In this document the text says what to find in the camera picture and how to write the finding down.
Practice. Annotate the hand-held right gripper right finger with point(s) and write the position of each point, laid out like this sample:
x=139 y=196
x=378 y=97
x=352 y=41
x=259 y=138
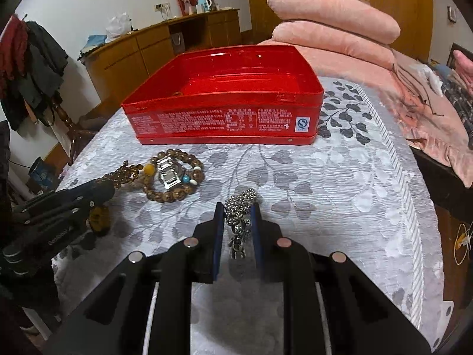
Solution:
x=258 y=244

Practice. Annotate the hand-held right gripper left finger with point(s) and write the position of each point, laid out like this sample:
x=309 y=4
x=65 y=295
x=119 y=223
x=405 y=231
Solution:
x=218 y=244

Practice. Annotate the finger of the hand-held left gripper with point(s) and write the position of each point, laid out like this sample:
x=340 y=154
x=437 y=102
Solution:
x=92 y=190
x=62 y=214

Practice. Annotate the red tin box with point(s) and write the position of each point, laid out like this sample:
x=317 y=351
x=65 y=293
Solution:
x=221 y=92

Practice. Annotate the dark blue bin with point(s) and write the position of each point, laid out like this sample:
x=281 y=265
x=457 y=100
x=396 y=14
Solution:
x=40 y=175

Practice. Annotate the grey leaf-patterned bedspread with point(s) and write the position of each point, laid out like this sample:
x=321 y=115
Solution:
x=314 y=210

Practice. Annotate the silver wristwatch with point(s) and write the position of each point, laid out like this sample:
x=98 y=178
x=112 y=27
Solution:
x=168 y=173

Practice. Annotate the wooden coat rack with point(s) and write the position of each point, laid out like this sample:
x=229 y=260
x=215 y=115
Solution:
x=62 y=118

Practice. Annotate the dark hanging coats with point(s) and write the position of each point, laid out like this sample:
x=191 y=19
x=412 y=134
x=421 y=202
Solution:
x=37 y=70

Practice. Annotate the blue cloth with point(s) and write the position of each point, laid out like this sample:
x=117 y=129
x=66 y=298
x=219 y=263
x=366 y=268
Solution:
x=94 y=42

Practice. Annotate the wooden sideboard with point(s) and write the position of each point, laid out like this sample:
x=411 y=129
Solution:
x=147 y=51

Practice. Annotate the dark red garment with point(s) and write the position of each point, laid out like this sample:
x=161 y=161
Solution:
x=13 y=51

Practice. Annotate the white plastic bag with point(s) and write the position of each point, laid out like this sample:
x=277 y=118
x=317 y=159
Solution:
x=119 y=26

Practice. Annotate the pink bed sheet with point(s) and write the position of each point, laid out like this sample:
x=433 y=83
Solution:
x=425 y=125

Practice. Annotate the folded pink blanket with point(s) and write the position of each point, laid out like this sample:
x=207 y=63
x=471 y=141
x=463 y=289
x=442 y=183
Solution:
x=332 y=16
x=332 y=46

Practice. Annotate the white electric kettle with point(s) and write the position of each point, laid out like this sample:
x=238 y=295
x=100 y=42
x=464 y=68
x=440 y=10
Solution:
x=204 y=4

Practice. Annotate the white cloth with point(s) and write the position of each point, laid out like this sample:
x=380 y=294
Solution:
x=432 y=77

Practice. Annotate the folded plaid clothes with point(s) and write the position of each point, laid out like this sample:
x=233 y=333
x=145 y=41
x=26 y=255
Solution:
x=460 y=100

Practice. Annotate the dark bed headboard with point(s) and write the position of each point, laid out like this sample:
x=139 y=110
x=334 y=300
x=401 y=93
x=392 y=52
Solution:
x=451 y=50

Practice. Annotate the folded pink clothes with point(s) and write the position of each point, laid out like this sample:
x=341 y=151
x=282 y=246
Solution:
x=465 y=59

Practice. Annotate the wall socket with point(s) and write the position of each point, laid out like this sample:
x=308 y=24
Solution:
x=162 y=6

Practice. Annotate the large red photo frame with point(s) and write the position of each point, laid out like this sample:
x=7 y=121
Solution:
x=184 y=2

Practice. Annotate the small wall device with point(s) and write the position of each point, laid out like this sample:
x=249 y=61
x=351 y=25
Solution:
x=451 y=14

